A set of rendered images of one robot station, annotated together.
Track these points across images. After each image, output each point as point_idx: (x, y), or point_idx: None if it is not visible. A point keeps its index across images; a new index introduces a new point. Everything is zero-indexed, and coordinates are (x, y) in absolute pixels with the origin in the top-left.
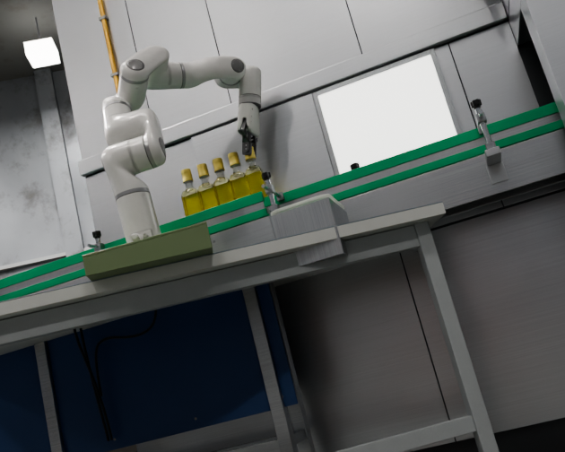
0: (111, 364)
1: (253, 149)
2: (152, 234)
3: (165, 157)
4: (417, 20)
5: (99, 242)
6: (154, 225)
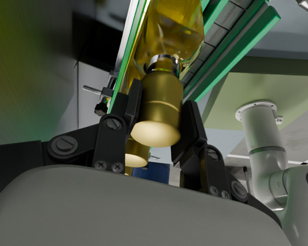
0: None
1: (170, 109)
2: (275, 115)
3: None
4: None
5: (149, 158)
6: (274, 119)
